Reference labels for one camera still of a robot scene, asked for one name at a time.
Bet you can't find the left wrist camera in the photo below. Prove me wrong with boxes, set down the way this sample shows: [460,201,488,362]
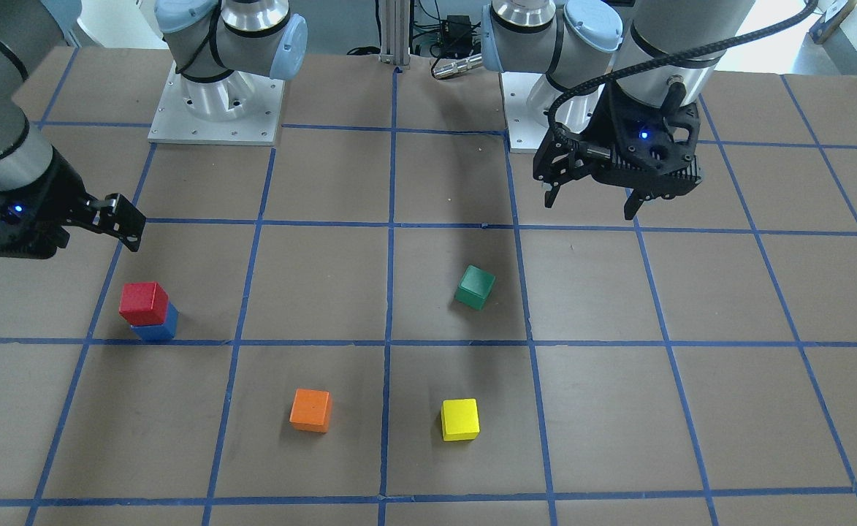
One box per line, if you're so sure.
[587,81,703,200]

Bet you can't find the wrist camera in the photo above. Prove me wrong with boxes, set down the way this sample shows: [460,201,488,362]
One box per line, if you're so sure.
[0,182,70,259]
[587,81,703,200]

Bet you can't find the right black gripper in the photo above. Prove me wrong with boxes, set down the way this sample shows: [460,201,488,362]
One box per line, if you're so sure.
[0,150,147,253]

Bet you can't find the aluminium frame post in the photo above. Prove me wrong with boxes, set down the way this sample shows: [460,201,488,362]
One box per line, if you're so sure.
[376,1,414,71]

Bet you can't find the black tangled cables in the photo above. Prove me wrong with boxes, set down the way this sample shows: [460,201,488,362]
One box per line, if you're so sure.
[344,0,484,59]

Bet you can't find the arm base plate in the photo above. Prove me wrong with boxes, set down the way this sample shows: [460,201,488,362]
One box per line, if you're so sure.
[500,72,603,153]
[148,66,286,147]

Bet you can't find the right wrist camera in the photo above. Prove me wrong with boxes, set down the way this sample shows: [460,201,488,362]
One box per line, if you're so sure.
[0,182,70,259]

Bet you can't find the brown paper table mat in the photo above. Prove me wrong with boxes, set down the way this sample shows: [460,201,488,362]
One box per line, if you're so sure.
[0,56,857,525]

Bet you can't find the blue wooden block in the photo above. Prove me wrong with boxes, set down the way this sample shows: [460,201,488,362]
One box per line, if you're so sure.
[130,302,178,342]

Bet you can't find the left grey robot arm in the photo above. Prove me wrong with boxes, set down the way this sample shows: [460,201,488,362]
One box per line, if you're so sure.
[479,1,753,220]

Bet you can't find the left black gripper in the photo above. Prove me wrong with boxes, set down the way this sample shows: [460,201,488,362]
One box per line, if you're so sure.
[533,84,658,221]

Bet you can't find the yellow wooden block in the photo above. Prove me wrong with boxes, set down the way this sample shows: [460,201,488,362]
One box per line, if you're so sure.
[441,397,481,442]

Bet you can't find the orange wooden block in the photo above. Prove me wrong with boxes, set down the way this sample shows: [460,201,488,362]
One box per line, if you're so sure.
[289,387,332,433]

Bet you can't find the green wooden block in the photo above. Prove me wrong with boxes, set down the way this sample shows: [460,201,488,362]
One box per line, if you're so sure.
[454,265,496,310]

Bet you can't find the red wooden block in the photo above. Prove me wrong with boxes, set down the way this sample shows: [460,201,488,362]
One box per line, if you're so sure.
[118,282,169,327]

